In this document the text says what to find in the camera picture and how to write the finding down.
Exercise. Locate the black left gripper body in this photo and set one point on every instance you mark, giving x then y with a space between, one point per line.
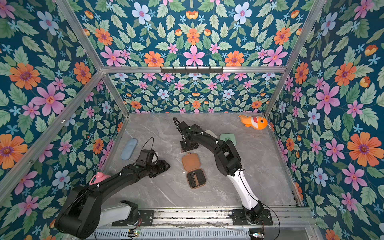
155 169

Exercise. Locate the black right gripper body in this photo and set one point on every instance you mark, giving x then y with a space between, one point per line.
186 144

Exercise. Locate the cream nail clipper case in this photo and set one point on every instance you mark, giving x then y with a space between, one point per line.
211 133

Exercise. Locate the green nail clipper case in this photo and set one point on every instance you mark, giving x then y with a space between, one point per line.
229 139

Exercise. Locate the brown nail clipper case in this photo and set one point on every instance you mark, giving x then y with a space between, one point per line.
191 164

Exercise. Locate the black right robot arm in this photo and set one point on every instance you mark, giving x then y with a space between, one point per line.
228 162

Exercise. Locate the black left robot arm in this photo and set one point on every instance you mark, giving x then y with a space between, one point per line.
81 213

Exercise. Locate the blue oval case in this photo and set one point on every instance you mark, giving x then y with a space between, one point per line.
129 149

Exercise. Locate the pink alarm clock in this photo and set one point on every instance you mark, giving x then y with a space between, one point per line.
98 178

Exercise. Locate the orange clownfish plush toy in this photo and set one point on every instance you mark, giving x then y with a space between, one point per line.
256 122

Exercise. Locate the black hook rail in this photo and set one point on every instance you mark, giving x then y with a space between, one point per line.
191 70

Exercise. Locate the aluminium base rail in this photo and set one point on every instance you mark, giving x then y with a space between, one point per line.
223 217

